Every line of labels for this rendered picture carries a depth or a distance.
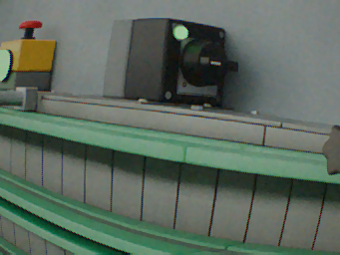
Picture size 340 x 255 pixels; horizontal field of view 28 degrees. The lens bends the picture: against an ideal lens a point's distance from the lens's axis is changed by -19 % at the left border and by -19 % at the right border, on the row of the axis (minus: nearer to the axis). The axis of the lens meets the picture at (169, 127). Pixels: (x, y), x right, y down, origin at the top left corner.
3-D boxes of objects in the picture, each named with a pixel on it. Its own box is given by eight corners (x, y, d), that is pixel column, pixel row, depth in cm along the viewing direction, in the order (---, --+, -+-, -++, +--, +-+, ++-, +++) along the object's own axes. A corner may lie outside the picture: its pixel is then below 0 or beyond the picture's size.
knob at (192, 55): (212, 88, 74) (239, 92, 71) (177, 85, 71) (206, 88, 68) (214, 42, 74) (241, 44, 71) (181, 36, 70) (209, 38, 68)
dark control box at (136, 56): (165, 101, 81) (100, 98, 75) (171, 26, 81) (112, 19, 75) (227, 109, 75) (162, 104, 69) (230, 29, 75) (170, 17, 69)
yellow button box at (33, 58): (27, 90, 100) (-7, 89, 95) (35, 39, 100) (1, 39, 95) (51, 91, 96) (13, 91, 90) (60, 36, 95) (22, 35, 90)
